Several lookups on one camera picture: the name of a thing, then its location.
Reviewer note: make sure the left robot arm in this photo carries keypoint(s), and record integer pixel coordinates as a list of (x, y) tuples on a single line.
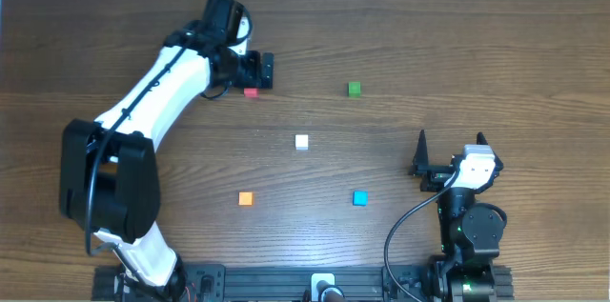
[(157, 97)]

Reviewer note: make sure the mounting rail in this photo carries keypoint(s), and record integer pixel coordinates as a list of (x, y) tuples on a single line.
[(276, 283)]

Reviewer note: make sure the green cube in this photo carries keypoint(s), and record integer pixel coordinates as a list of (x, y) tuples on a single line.
[(354, 89)]

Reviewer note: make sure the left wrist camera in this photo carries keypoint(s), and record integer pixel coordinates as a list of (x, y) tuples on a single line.
[(244, 25)]

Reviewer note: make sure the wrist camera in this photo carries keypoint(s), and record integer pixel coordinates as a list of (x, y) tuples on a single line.
[(244, 25), (474, 166)]

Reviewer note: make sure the blue cube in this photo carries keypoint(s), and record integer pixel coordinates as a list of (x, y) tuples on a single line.
[(359, 198)]

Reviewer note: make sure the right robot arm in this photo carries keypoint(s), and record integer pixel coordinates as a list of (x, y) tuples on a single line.
[(476, 230)]

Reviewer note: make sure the white cube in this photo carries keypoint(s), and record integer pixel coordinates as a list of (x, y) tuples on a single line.
[(301, 142)]

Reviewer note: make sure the orange cube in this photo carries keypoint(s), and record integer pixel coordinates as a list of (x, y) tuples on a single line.
[(246, 198)]

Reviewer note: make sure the red cube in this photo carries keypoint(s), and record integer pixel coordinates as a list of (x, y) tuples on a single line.
[(251, 93)]

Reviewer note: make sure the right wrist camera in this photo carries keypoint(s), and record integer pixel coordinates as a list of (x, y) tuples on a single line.
[(474, 166)]

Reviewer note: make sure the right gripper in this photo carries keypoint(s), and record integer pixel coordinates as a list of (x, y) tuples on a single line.
[(436, 175)]

